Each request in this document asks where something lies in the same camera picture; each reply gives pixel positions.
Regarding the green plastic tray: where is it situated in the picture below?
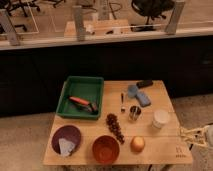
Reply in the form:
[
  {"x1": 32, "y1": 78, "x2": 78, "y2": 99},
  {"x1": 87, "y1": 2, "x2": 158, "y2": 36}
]
[{"x1": 56, "y1": 76, "x2": 104, "y2": 120}]

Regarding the bunch of dark grapes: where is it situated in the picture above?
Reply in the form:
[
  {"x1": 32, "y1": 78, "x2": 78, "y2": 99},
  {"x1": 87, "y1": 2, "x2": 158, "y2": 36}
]
[{"x1": 106, "y1": 113, "x2": 125, "y2": 144}]

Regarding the black rectangular block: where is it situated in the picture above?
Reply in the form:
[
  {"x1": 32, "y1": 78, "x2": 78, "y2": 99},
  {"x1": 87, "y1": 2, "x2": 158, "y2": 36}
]
[{"x1": 136, "y1": 80, "x2": 153, "y2": 89}]

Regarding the small metal cup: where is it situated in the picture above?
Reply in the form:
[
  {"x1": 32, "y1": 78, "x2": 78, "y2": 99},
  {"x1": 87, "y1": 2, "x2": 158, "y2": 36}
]
[{"x1": 129, "y1": 106, "x2": 141, "y2": 121}]

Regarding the purple plate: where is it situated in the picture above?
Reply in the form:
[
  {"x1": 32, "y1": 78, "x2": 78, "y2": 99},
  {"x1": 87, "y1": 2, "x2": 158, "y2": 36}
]
[{"x1": 51, "y1": 125, "x2": 81, "y2": 156}]

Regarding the yellow apple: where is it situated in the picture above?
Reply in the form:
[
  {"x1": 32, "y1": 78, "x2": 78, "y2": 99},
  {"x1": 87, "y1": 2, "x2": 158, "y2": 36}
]
[{"x1": 131, "y1": 136, "x2": 145, "y2": 152}]

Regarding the black office chair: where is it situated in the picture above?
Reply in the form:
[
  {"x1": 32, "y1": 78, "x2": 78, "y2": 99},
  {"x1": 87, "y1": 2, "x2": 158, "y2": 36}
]
[
  {"x1": 7, "y1": 0, "x2": 40, "y2": 17},
  {"x1": 131, "y1": 0, "x2": 175, "y2": 24}
]

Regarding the metal fork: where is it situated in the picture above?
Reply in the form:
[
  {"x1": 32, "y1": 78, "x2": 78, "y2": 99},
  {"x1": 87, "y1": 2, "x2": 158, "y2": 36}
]
[{"x1": 121, "y1": 93, "x2": 125, "y2": 113}]

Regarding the black office chair left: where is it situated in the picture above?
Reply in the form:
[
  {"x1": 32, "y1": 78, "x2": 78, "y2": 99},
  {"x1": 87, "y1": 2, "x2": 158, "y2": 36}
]
[{"x1": 7, "y1": 0, "x2": 40, "y2": 17}]

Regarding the orange bowl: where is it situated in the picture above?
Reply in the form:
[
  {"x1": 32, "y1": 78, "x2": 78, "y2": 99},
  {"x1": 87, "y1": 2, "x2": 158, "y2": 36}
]
[{"x1": 92, "y1": 135, "x2": 120, "y2": 165}]

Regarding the crumpled white napkin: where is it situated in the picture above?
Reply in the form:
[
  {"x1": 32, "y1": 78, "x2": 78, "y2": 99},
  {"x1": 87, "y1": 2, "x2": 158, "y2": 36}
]
[{"x1": 59, "y1": 138, "x2": 75, "y2": 157}]

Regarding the blue cloth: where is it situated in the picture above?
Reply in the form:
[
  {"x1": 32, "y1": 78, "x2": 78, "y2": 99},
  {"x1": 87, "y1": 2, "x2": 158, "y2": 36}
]
[{"x1": 127, "y1": 85, "x2": 138, "y2": 98}]

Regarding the white paper cup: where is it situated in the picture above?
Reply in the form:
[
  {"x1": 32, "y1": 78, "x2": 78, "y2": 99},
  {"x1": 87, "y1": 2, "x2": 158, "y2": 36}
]
[{"x1": 152, "y1": 110, "x2": 170, "y2": 129}]

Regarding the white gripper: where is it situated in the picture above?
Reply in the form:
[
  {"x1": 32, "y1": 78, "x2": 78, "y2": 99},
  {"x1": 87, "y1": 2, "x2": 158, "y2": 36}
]
[{"x1": 180, "y1": 125, "x2": 213, "y2": 147}]

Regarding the red handled tool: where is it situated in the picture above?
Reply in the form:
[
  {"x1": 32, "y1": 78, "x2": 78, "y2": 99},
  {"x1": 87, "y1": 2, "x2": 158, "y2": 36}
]
[{"x1": 68, "y1": 96, "x2": 98, "y2": 113}]

